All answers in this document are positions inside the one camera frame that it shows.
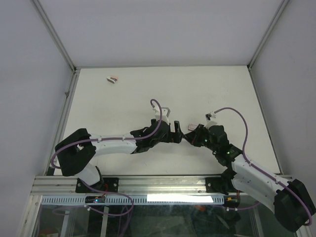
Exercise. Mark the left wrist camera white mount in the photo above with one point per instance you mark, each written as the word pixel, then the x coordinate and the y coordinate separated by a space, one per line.
pixel 163 115

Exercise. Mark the red white staple box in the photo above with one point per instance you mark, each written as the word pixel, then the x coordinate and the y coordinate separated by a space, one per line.
pixel 192 127

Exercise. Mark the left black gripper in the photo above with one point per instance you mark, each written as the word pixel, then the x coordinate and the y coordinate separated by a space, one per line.
pixel 175 137

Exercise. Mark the aluminium front rail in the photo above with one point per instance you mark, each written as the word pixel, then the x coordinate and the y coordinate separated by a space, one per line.
pixel 130 185

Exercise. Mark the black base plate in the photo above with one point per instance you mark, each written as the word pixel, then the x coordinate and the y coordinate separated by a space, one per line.
pixel 98 185
pixel 220 185

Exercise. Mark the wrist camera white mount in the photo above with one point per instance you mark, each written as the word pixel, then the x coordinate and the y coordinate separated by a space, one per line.
pixel 211 120
pixel 163 115

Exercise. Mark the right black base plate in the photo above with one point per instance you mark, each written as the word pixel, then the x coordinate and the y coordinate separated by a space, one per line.
pixel 220 185

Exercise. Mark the left aluminium frame post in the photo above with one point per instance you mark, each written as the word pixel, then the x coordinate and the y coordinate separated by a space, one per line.
pixel 53 34

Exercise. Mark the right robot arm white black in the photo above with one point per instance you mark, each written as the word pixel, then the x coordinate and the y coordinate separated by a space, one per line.
pixel 289 201

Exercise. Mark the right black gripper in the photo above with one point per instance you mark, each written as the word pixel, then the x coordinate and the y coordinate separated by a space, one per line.
pixel 192 137

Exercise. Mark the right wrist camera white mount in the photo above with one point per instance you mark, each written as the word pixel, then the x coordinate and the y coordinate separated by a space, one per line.
pixel 211 120

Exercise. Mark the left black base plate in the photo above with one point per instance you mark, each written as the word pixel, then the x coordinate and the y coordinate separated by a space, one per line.
pixel 98 185

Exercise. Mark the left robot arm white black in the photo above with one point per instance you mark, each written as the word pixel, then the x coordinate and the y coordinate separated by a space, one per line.
pixel 76 151

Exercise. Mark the white slotted cable duct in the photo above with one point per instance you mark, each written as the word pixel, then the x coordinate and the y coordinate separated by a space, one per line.
pixel 152 199

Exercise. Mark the pink white mini stapler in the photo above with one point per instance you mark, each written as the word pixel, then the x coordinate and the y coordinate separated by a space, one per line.
pixel 112 79

